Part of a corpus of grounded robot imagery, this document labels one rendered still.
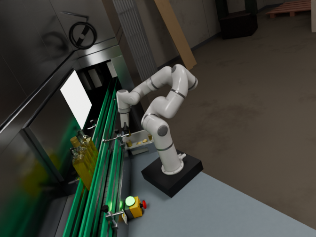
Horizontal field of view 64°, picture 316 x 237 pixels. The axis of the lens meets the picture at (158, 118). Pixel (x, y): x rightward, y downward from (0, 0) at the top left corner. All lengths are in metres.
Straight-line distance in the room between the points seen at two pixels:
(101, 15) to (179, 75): 1.12
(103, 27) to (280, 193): 1.93
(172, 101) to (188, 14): 4.98
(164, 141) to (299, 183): 1.40
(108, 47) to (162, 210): 1.44
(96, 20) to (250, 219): 1.77
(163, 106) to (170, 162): 0.30
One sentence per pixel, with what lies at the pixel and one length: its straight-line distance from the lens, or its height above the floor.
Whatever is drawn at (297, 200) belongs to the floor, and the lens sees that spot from 2.25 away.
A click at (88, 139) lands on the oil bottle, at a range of 1.45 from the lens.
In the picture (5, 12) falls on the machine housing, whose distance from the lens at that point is 1.60.
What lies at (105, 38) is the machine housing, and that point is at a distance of 2.23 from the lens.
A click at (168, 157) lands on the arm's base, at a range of 1.32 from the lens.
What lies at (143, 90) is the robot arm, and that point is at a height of 1.15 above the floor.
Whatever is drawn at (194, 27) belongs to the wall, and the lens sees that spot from 6.24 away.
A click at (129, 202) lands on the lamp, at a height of 0.85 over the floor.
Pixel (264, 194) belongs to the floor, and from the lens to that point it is 2.28.
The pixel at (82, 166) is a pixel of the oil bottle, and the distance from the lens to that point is 1.32.
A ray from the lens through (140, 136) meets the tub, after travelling 1.80.
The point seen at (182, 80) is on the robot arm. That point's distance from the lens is 1.24.
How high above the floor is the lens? 1.71
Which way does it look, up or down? 28 degrees down
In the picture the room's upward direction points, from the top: 20 degrees counter-clockwise
